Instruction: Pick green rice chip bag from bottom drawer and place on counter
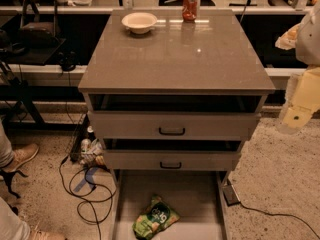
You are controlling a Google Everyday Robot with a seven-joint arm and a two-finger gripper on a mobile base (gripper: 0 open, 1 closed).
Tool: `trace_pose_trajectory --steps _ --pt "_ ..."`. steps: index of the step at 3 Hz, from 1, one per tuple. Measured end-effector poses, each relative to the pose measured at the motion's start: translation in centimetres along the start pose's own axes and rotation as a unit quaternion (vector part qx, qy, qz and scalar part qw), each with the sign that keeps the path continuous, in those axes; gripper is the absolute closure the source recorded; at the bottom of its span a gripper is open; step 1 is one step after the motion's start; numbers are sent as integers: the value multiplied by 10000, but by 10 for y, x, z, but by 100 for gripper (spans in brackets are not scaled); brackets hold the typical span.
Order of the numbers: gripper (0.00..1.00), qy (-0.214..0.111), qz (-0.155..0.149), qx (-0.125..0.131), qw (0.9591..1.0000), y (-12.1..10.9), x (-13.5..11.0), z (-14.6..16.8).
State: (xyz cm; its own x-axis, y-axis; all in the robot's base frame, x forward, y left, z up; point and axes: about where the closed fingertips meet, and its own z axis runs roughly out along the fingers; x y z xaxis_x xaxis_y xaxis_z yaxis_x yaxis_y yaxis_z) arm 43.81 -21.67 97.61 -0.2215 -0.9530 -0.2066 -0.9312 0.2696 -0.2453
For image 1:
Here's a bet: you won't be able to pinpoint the green rice chip bag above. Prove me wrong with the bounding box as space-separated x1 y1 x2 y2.
132 195 180 240

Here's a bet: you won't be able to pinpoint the person's leg in light trousers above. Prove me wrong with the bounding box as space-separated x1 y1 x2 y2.
0 198 30 240

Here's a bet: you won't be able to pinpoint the bottom grey drawer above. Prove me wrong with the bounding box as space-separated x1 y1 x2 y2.
110 170 231 240

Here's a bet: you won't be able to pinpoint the black headphones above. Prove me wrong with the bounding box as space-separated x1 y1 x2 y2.
58 51 78 72

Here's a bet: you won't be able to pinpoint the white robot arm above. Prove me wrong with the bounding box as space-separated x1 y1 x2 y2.
275 2 320 134

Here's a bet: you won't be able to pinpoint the pile of bottles and trash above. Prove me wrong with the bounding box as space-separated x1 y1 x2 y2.
80 126 105 166

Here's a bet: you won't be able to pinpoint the tan shoe lower left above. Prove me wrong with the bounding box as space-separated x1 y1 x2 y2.
28 230 67 240

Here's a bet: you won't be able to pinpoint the tan shoe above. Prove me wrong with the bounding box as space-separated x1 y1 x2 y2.
28 230 67 240
2 144 39 173

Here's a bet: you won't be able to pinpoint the grey drawer cabinet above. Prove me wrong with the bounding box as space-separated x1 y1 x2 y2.
77 8 276 240

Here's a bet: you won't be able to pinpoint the orange soda can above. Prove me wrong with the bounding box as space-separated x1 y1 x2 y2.
182 0 198 22

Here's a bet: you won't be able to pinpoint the top grey drawer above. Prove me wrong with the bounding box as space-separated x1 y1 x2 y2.
88 112 260 141

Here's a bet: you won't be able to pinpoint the black floor cable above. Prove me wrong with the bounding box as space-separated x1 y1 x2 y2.
58 155 118 240

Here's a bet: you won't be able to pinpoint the white bowl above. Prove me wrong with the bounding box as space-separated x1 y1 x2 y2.
122 12 157 34

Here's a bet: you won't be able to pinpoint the black bag on shelf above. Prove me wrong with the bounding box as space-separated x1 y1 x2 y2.
18 0 59 49

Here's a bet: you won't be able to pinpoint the middle grey drawer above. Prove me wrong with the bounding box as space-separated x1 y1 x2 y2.
104 150 241 171

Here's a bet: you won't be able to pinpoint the grey drawer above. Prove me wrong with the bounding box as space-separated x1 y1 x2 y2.
110 170 231 240
88 112 260 141
104 150 241 171

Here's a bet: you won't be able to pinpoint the tan shoe upper left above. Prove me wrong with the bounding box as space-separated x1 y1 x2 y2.
2 144 39 173

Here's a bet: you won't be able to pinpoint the black power adapter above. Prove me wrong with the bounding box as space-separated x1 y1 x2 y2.
222 185 240 206

